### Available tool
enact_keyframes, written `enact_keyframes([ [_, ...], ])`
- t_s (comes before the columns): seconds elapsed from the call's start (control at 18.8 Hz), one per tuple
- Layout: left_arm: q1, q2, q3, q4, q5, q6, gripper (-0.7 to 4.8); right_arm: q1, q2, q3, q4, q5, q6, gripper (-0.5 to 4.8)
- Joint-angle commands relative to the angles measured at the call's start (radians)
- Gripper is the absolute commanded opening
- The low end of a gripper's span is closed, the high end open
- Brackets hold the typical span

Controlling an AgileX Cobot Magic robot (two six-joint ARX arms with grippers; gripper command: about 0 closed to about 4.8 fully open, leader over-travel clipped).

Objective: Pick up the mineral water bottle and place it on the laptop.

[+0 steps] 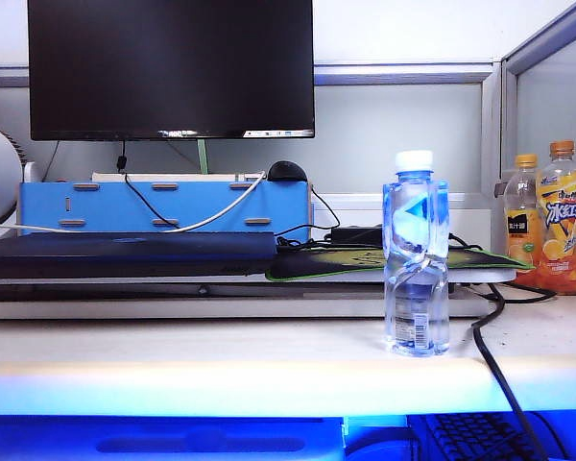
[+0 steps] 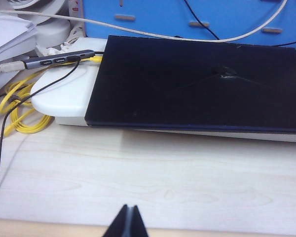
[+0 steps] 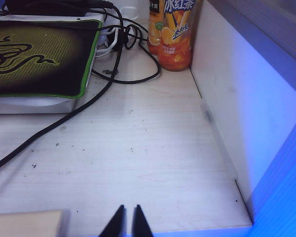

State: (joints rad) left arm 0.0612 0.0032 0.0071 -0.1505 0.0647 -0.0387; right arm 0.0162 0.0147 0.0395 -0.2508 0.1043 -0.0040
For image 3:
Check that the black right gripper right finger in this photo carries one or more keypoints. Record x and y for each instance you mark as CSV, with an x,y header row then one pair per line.
x,y
140,224

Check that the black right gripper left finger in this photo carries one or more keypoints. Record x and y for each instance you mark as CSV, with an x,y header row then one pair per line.
x,y
118,224

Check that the iced tea bottle yellow label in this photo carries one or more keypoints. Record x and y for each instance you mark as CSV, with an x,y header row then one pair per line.
x,y
177,37

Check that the orange juice bottle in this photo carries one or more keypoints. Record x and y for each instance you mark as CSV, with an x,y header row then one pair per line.
x,y
154,32

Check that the white desk riser stand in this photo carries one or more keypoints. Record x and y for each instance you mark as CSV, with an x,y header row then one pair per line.
x,y
27,106

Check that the black green snake mouse pad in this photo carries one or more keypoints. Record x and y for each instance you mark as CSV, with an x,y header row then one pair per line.
x,y
39,61

